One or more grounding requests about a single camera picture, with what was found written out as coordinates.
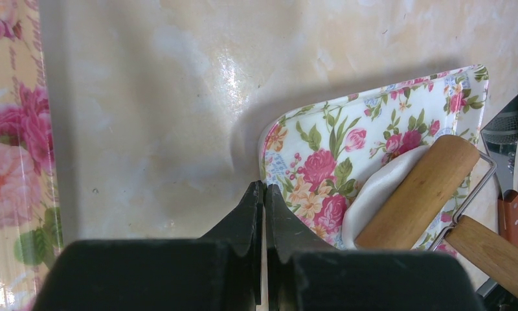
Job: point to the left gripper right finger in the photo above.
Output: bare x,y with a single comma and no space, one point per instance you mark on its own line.
306,273

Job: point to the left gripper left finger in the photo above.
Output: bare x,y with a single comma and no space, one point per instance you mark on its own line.
220,270

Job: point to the white dough piece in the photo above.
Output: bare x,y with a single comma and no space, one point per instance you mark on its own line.
375,192

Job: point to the wooden double-ended rolling pin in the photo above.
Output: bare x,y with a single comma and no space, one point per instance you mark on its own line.
421,195

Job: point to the yellow floral cloth pad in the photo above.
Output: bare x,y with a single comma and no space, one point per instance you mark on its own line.
30,225

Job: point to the metal scraper with red handle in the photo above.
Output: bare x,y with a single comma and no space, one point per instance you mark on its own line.
500,137

